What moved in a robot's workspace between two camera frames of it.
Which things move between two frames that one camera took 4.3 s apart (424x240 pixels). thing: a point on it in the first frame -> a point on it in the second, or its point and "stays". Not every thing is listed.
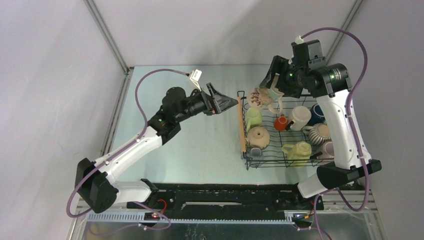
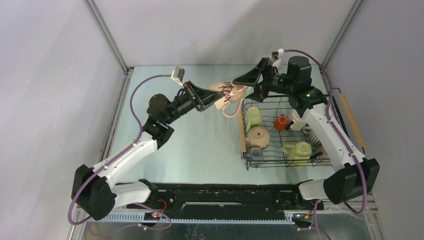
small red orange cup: (280, 123) stays
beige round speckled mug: (258, 137) stays
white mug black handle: (301, 116) stays
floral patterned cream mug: (257, 97) -> (231, 103)
